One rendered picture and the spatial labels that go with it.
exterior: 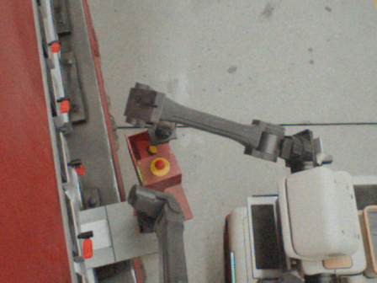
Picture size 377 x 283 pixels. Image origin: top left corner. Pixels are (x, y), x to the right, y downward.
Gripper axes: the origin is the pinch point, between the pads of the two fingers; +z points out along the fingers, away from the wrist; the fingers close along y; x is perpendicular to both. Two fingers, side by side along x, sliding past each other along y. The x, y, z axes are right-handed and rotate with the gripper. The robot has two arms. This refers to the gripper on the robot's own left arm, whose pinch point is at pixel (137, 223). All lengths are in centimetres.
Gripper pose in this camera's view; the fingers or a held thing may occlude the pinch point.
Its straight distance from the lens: 147.6
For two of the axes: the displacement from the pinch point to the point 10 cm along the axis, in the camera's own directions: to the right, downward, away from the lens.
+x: 8.4, 0.3, 5.5
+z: -5.0, 4.4, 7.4
